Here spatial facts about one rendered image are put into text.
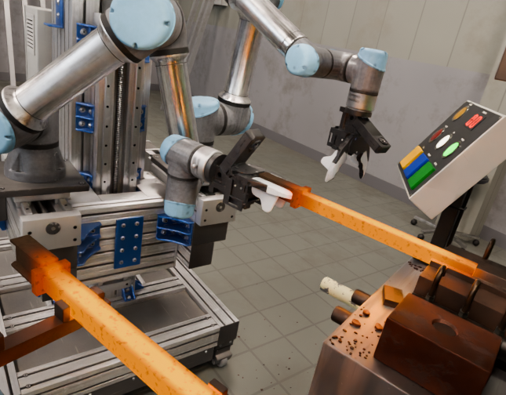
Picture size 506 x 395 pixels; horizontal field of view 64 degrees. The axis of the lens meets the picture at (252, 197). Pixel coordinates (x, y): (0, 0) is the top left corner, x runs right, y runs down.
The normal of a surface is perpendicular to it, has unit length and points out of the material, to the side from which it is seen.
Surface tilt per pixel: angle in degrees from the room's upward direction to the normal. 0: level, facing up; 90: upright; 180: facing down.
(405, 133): 90
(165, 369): 0
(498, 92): 90
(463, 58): 90
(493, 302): 0
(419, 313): 0
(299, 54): 91
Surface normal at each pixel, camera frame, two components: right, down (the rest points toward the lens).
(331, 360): -0.62, 0.19
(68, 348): 0.17, -0.92
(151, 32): 0.07, 0.30
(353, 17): -0.80, 0.09
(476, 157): -0.23, 0.33
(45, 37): 0.59, 0.39
